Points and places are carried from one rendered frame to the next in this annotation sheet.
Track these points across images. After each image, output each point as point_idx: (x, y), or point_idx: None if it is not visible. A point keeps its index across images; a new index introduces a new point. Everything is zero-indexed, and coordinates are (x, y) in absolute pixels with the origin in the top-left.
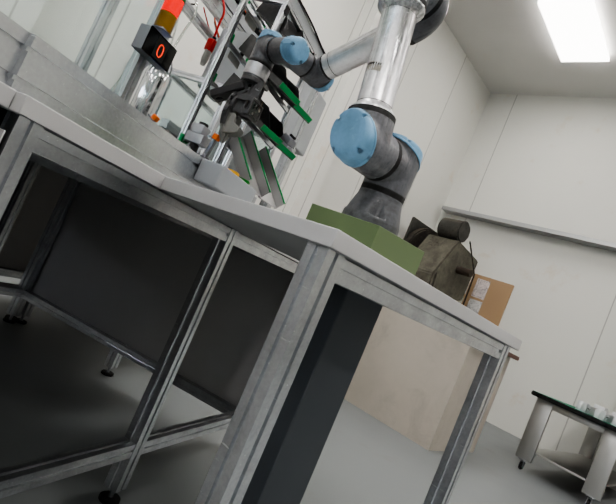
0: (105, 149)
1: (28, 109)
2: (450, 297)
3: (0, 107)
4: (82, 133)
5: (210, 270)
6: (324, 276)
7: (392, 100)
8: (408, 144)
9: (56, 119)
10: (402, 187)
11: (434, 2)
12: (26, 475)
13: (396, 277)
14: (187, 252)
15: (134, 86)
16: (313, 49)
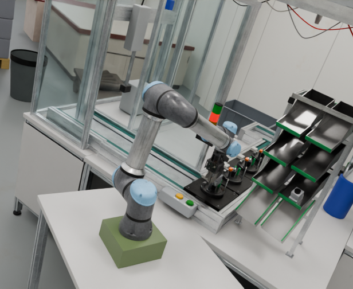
0: (104, 172)
1: (85, 160)
2: (63, 252)
3: None
4: (97, 167)
5: None
6: (40, 209)
7: (128, 161)
8: (130, 185)
9: (91, 163)
10: (127, 209)
11: (155, 106)
12: None
13: (47, 222)
14: None
15: (204, 153)
16: None
